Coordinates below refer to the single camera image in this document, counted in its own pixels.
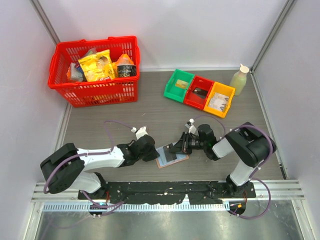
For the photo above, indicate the orange snack packet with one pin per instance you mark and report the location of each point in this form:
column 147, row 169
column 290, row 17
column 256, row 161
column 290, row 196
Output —
column 124, row 59

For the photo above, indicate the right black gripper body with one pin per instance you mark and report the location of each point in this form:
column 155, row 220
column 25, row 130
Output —
column 196, row 143

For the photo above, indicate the black credit card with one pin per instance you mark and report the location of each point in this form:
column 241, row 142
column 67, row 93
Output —
column 202, row 93
column 168, row 155

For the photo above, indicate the red plastic bin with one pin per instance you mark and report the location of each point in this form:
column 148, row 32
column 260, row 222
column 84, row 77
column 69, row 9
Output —
column 193, row 100

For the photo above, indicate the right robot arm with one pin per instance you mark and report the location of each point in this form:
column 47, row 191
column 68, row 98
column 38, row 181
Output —
column 252, row 146

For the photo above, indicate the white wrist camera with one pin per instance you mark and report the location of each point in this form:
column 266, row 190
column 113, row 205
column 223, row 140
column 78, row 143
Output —
column 141, row 132
column 190, row 126

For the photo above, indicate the black round can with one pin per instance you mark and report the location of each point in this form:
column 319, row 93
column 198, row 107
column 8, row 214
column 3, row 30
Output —
column 126, row 70

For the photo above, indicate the green plastic bin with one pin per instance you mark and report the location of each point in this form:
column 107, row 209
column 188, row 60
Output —
column 176, row 93

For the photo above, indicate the white cable duct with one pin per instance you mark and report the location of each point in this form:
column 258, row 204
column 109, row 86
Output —
column 183, row 207

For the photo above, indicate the green lotion bottle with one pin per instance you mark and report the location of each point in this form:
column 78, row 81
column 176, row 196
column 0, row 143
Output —
column 239, row 79

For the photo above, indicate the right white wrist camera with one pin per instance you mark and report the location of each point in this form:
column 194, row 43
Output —
column 190, row 126

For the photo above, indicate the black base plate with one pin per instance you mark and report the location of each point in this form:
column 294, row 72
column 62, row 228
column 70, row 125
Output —
column 170, row 192

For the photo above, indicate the grey small box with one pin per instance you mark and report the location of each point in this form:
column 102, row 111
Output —
column 74, row 75

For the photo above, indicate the white VIP credit card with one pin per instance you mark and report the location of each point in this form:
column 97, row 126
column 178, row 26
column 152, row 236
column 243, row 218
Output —
column 220, row 96

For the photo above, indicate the yellow chips bag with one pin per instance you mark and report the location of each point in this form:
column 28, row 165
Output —
column 97, row 67

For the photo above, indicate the yellow plastic bin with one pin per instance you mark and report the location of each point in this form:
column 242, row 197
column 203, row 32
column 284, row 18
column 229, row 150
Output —
column 222, row 89

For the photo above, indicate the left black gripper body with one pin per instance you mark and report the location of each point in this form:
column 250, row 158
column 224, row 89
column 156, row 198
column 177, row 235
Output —
column 143, row 155

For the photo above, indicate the red plastic shopping basket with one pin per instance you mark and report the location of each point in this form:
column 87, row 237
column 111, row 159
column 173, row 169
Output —
column 86, row 94

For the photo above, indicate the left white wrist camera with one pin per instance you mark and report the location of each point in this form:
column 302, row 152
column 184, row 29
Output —
column 141, row 132

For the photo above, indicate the gold credit card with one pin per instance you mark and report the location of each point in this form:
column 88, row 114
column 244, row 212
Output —
column 181, row 84

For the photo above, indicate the pink leather card holder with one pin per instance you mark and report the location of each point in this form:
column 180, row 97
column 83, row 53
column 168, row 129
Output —
column 161, row 161

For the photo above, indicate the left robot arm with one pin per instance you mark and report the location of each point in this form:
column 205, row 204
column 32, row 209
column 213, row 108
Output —
column 70, row 167

